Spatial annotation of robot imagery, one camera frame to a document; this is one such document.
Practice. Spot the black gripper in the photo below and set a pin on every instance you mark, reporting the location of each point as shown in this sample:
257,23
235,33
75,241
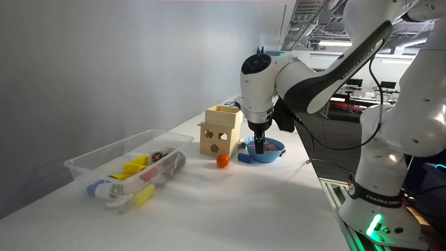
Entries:
259,128

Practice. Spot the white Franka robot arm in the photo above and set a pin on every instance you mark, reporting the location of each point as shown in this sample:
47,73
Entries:
259,89

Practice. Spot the colourful cereal in bowl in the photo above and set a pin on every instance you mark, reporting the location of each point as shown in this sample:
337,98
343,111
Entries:
271,147

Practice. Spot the blue bowl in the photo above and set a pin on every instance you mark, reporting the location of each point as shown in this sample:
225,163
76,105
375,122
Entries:
266,157

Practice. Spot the wooden shape sorter box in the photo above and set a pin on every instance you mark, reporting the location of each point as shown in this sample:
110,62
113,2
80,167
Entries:
217,142

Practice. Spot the small plain wooden box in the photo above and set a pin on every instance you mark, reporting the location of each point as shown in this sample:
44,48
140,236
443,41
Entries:
223,118

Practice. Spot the blue cylinder block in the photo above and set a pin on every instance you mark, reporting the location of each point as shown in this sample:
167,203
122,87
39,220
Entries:
244,158

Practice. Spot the orange ball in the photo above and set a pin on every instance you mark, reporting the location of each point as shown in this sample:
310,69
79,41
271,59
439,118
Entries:
223,161

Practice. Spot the pink flat toy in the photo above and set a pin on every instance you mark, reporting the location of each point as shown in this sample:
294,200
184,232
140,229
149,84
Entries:
149,175

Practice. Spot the black computer monitor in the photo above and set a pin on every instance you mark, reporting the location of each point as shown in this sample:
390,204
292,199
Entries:
354,83
387,86

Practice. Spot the yellow oblong toy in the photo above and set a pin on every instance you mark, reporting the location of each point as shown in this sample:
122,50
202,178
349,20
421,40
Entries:
143,196

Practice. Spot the clear plastic bin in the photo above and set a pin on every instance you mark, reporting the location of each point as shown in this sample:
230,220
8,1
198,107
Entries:
111,156

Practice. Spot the white plastic utensil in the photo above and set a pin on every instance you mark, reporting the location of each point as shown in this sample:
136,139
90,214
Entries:
118,204

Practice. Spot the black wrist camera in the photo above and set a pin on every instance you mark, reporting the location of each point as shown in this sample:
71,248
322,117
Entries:
283,117

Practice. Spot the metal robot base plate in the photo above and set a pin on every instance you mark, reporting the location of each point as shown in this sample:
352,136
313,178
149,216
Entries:
334,197

